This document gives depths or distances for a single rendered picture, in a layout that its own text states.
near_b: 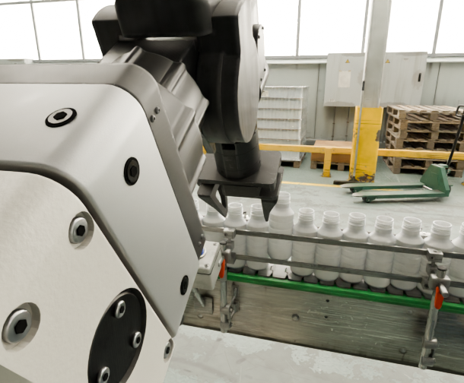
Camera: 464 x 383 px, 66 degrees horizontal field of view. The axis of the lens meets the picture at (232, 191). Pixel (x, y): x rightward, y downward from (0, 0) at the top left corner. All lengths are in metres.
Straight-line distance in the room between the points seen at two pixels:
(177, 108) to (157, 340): 0.11
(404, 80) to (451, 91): 0.98
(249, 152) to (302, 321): 0.61
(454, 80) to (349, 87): 1.91
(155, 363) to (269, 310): 0.78
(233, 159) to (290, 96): 5.74
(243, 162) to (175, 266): 0.27
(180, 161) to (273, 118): 6.04
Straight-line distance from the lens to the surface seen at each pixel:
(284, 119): 6.17
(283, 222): 0.85
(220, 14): 0.24
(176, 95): 0.20
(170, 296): 0.17
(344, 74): 7.50
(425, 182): 5.48
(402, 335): 0.96
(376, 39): 5.46
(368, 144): 5.34
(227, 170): 0.43
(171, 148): 0.16
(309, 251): 0.88
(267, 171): 0.44
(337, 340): 0.97
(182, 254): 0.18
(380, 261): 0.88
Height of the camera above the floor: 1.46
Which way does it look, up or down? 18 degrees down
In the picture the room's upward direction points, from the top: straight up
